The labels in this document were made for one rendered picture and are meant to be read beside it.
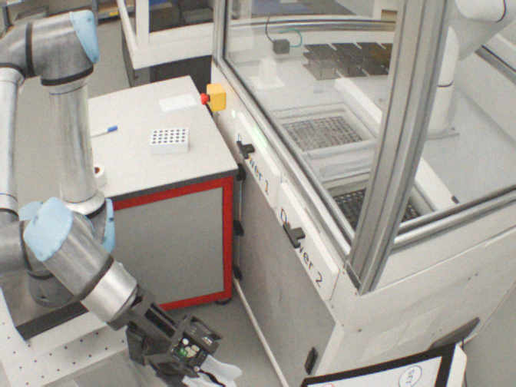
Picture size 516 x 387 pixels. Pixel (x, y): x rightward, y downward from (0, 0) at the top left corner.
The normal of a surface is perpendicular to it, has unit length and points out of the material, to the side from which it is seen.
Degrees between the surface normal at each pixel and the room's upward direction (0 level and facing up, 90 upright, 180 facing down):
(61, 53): 78
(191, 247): 90
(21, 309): 3
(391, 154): 90
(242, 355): 0
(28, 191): 0
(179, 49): 90
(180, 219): 90
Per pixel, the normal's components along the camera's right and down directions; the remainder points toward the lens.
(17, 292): 0.08, -0.76
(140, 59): 0.36, 0.65
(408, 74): -0.93, 0.21
